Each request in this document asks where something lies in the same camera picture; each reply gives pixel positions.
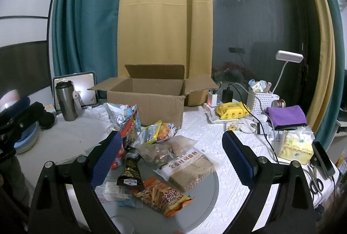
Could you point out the black remote device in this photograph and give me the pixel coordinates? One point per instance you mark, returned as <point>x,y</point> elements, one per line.
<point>321,160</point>

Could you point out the teal curtain left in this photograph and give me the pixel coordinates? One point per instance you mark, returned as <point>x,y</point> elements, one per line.
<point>84,37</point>

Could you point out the clear plastic packet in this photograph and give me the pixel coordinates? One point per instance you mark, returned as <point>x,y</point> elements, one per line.
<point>110,192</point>

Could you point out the yellow orange snack bag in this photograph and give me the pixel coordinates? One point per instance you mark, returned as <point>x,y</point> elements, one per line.
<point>157,133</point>

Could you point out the stainless steel tumbler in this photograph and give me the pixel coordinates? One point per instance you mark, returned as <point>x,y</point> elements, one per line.
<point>65,96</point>

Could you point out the yellow curtain right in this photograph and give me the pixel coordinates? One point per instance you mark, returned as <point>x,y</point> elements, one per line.
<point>309,27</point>

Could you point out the clear bag of nuts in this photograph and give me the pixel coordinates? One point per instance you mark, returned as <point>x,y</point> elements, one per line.
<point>158,153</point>

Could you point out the teal curtain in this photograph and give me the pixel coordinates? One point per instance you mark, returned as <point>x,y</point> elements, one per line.
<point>84,37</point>
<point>325,105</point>

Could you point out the capybara sticker packet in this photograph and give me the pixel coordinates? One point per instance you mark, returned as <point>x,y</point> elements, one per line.
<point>233,126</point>

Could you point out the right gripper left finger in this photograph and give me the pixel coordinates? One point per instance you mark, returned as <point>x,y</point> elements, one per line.
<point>110,148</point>

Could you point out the tablet in grey case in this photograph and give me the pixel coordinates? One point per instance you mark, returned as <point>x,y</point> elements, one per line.
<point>82,83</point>

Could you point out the teal curtain right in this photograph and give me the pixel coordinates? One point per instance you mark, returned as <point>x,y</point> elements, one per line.
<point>325,105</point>

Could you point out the red snack bag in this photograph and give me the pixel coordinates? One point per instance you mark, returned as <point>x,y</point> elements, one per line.
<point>129,131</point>

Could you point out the black round lid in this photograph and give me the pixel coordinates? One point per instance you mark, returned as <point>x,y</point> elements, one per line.
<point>46,120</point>

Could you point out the black snack pouch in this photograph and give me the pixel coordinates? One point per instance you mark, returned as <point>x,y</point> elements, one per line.
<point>131,177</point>

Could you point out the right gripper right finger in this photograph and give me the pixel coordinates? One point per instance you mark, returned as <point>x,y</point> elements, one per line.
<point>241,157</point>

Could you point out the small blue white box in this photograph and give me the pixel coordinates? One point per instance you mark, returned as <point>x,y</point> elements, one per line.
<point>50,108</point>

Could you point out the white power strip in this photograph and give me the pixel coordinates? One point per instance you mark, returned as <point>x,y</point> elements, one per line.
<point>212,116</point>

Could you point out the orange fries snack bag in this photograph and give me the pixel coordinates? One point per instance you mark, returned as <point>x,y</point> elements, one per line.
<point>161,197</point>

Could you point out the white charger red light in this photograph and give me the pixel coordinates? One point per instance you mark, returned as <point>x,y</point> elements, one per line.
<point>212,98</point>

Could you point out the grey round mat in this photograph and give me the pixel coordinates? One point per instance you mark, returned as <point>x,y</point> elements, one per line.
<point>147,220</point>

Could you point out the white lattice basket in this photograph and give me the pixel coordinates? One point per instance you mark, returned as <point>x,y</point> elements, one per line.
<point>258,101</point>

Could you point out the stack of blue plates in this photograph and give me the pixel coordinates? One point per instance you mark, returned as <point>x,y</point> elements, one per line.
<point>28,139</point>

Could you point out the open cardboard box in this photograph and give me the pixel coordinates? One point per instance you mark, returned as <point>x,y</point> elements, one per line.
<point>158,90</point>

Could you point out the black power adapter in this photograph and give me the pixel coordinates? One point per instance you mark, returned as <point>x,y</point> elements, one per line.
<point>227,95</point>

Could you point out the brown bread package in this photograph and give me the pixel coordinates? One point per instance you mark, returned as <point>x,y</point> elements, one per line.
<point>188,170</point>

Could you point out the yellow tissue box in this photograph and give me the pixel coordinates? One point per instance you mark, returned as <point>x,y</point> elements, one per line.
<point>297,145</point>

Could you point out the silver blue chip bag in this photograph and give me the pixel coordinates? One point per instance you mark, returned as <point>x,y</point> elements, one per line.
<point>119,113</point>

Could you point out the black scissors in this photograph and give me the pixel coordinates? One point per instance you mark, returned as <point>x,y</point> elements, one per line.
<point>316,185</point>

